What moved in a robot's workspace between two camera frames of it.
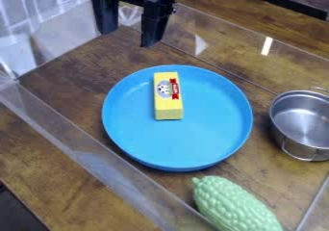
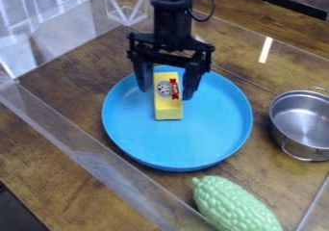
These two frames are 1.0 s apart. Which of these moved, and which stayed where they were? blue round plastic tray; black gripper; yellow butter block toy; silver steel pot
Moved: black gripper
Stayed: silver steel pot; blue round plastic tray; yellow butter block toy
